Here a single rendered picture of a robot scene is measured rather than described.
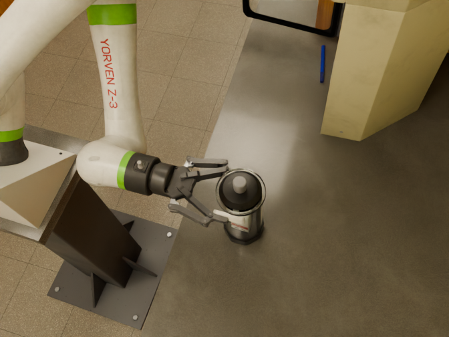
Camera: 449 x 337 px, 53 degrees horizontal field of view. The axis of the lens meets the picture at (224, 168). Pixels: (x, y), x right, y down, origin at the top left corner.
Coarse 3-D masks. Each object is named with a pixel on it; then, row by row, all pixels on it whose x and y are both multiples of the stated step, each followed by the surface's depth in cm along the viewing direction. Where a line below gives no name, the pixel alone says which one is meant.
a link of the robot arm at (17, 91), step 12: (24, 84) 115; (12, 96) 109; (24, 96) 116; (12, 108) 112; (24, 108) 117; (0, 120) 111; (12, 120) 113; (24, 120) 119; (0, 132) 112; (12, 132) 115
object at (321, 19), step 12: (252, 0) 137; (264, 0) 135; (276, 0) 133; (288, 0) 132; (300, 0) 130; (312, 0) 128; (324, 0) 126; (264, 12) 140; (276, 12) 138; (288, 12) 135; (300, 12) 134; (312, 12) 132; (324, 12) 130; (312, 24) 136; (324, 24) 134
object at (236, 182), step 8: (232, 176) 97; (240, 176) 93; (248, 176) 96; (224, 184) 96; (232, 184) 96; (240, 184) 92; (248, 184) 96; (256, 184) 95; (224, 192) 95; (232, 192) 95; (240, 192) 94; (248, 192) 95; (256, 192) 95; (224, 200) 95; (232, 200) 94; (240, 200) 94; (248, 200) 94; (256, 200) 95; (232, 208) 95; (240, 208) 94; (248, 208) 94
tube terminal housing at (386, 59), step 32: (352, 0) 85; (384, 0) 83; (416, 0) 83; (448, 0) 88; (352, 32) 92; (384, 32) 90; (416, 32) 92; (448, 32) 99; (352, 64) 100; (384, 64) 97; (416, 64) 104; (352, 96) 110; (384, 96) 110; (416, 96) 120; (352, 128) 121
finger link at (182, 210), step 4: (168, 204) 100; (172, 204) 100; (176, 204) 100; (168, 208) 100; (172, 208) 100; (176, 208) 99; (180, 208) 99; (184, 208) 99; (172, 212) 102; (176, 212) 101; (180, 212) 100; (184, 212) 99; (188, 212) 99; (192, 212) 99; (184, 216) 101; (188, 216) 99; (192, 216) 98; (196, 216) 98; (200, 216) 98; (192, 220) 100; (196, 220) 98; (200, 220) 98; (204, 220) 98; (200, 224) 99; (204, 224) 98
